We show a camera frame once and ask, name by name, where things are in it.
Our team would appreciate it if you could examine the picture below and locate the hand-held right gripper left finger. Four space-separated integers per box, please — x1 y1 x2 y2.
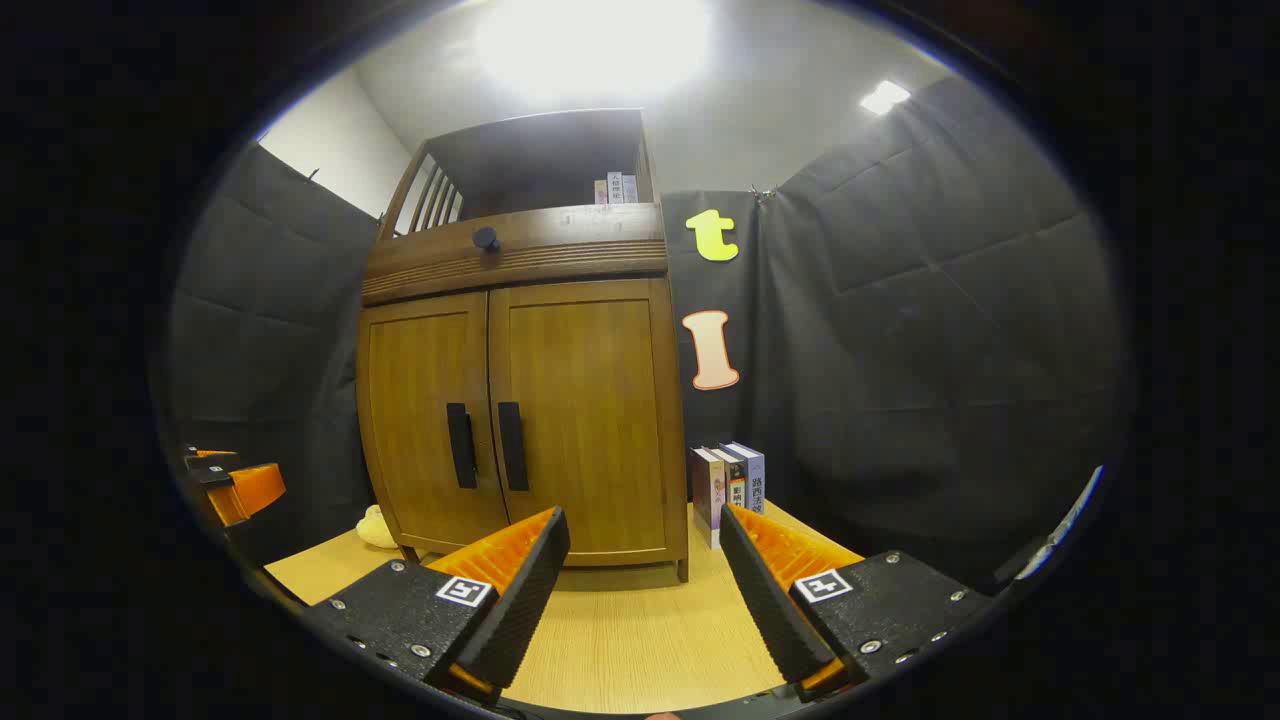
300 505 571 701

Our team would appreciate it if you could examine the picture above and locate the black backdrop cloth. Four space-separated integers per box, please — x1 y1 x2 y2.
160 75 1136 591

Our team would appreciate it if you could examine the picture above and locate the blue grey standing book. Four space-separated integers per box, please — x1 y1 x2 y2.
725 441 766 516

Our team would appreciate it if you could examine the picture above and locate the small ceiling light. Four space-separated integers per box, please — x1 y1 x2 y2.
860 80 912 116

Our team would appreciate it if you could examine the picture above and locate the wooden double-door shoe cabinet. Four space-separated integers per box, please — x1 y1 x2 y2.
355 108 691 583

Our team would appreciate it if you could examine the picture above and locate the wooden shoe cabinet door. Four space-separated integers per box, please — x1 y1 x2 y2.
357 290 509 556
488 278 687 567

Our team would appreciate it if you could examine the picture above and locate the large ceiling light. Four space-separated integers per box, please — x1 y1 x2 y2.
475 0 711 101

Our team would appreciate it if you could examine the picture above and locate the white pink standing book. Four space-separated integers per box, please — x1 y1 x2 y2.
690 447 726 550

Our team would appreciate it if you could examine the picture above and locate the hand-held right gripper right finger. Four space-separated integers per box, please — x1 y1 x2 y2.
718 503 996 701

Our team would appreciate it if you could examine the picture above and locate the yellow plush toy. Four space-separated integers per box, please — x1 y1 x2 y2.
357 504 399 549

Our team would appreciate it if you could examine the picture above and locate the dark orange standing book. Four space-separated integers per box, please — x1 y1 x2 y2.
712 447 748 511

